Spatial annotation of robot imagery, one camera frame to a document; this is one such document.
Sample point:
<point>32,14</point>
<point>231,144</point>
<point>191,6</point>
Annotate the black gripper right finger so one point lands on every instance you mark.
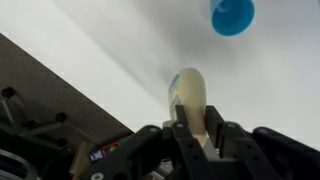
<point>260,153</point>

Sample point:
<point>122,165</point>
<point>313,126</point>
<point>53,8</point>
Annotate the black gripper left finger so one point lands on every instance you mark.
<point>156,153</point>

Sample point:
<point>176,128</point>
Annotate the white toy bottle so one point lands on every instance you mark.
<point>191,93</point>

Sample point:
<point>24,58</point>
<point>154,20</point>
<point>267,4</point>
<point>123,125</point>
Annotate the black office chair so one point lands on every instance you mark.
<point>43,128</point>

